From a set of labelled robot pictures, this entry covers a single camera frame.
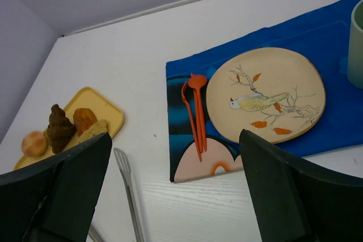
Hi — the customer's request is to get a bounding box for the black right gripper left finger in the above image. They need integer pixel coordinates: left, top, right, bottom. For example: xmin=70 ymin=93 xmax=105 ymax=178
xmin=1 ymin=133 xmax=112 ymax=241

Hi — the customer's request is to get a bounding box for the yellow rectangular tray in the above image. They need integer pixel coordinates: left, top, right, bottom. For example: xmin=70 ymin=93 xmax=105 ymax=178
xmin=14 ymin=87 xmax=125 ymax=170

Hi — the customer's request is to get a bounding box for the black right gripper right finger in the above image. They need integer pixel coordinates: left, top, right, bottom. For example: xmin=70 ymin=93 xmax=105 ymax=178
xmin=239 ymin=130 xmax=362 ymax=241

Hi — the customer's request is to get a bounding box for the blue patterned placemat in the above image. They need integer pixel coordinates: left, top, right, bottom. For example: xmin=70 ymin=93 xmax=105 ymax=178
xmin=166 ymin=0 xmax=362 ymax=182

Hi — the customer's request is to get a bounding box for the beige bird plate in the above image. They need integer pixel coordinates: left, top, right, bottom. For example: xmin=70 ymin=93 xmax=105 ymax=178
xmin=205 ymin=47 xmax=326 ymax=143

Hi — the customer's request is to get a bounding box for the dark brown chocolate croissant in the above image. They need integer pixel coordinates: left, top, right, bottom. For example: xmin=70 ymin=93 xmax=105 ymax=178
xmin=47 ymin=104 xmax=76 ymax=154

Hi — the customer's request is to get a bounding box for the orange plastic spoon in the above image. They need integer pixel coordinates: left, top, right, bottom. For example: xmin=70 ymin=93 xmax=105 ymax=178
xmin=188 ymin=73 xmax=207 ymax=152

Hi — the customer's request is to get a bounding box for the orange brown muffin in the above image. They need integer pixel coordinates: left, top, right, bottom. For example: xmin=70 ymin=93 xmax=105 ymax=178
xmin=73 ymin=108 xmax=98 ymax=136

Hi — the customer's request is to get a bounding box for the light green cup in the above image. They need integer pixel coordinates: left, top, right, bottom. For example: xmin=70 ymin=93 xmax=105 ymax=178
xmin=347 ymin=1 xmax=362 ymax=89

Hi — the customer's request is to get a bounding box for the orange plastic fork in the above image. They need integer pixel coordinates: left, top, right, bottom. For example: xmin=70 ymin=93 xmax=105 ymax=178
xmin=181 ymin=82 xmax=202 ymax=162

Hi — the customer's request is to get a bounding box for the pink round bun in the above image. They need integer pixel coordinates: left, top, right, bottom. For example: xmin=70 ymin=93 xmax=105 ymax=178
xmin=22 ymin=131 xmax=48 ymax=157

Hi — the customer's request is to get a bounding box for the seeded bread slice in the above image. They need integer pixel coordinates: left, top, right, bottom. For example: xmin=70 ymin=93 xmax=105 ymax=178
xmin=75 ymin=120 xmax=108 ymax=145

